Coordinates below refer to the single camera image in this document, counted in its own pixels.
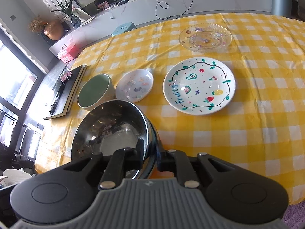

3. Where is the pink red box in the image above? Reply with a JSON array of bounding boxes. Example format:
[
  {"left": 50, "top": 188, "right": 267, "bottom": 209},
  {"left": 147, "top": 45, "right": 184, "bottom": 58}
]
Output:
[{"left": 57, "top": 43, "right": 80, "bottom": 63}]

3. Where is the yellow checkered tablecloth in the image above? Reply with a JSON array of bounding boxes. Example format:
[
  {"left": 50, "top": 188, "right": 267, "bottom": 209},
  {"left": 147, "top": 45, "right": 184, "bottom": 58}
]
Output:
[{"left": 34, "top": 12, "right": 305, "bottom": 205}]

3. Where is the white fruity painted plate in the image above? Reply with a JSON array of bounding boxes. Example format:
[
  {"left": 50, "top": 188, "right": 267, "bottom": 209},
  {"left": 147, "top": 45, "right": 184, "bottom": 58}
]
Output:
[{"left": 163, "top": 57, "right": 236, "bottom": 115}]

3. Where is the small white sticker plate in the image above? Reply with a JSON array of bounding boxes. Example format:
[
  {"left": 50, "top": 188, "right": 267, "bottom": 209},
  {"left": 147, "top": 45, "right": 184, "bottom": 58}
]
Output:
[{"left": 115, "top": 69, "right": 153, "bottom": 103}]

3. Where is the blue steel-lined bowl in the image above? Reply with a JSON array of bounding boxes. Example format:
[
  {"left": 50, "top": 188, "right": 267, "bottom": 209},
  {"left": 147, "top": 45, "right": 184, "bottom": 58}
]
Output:
[{"left": 138, "top": 122, "right": 161, "bottom": 179}]

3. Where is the clear glass sticker plate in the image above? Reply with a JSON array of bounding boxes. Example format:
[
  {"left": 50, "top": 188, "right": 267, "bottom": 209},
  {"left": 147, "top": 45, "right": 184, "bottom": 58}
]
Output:
[{"left": 179, "top": 23, "right": 233, "bottom": 53}]

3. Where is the black cable on floor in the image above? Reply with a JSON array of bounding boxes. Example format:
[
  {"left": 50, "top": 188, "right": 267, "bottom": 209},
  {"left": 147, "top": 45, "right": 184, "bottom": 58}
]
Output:
[{"left": 152, "top": 0, "right": 194, "bottom": 21}]

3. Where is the light blue plastic stool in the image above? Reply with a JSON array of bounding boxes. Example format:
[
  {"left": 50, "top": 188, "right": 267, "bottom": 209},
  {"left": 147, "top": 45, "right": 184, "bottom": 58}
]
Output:
[{"left": 112, "top": 22, "right": 136, "bottom": 37}]

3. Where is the grey cylindrical trash bin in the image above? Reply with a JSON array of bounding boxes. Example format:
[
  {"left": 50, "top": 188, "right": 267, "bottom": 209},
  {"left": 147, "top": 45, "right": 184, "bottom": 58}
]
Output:
[{"left": 271, "top": 0, "right": 292, "bottom": 18}]

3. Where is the copper round vase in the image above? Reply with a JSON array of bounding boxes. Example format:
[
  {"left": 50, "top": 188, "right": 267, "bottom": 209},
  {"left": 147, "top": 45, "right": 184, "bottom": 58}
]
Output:
[{"left": 44, "top": 20, "right": 64, "bottom": 41}]

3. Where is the orange steel-lined bowl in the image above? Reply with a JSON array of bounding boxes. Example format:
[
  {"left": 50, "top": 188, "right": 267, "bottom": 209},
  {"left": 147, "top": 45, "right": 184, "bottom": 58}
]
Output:
[{"left": 71, "top": 99, "right": 156, "bottom": 179}]

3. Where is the green potted plant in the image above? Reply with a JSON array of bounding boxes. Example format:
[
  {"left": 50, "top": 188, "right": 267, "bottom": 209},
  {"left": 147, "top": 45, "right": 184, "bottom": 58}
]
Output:
[{"left": 52, "top": 0, "right": 81, "bottom": 28}]

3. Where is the black tray board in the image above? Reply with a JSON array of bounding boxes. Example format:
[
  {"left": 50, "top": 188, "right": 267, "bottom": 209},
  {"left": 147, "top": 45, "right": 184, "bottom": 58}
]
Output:
[{"left": 43, "top": 64, "right": 87, "bottom": 120}]

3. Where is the green yellow ceramic bowl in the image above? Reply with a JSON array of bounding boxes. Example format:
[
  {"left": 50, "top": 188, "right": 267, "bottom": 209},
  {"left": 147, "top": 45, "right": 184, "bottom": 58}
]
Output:
[{"left": 78, "top": 73, "right": 115, "bottom": 111}]

